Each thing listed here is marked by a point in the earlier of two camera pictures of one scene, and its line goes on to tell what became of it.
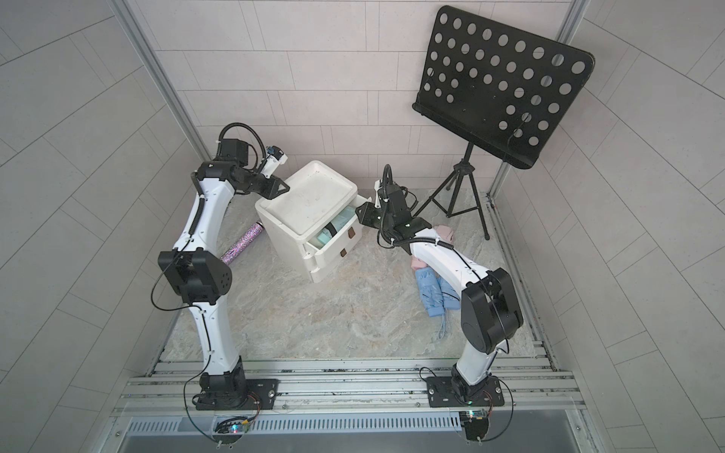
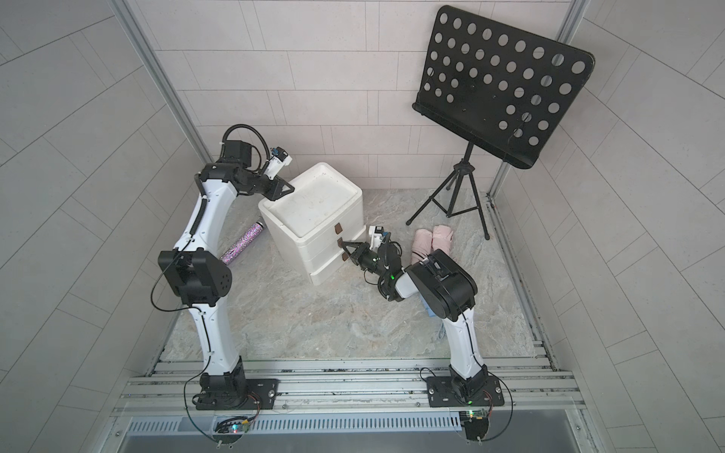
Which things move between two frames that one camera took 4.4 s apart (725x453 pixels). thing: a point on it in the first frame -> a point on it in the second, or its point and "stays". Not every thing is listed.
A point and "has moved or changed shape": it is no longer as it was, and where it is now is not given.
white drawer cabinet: [314, 223] has moved or changed shape
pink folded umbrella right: [445, 232] stays
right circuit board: [476, 424] stays
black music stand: [497, 88] stays
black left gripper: [274, 183] stays
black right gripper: [368, 215] -> [362, 255]
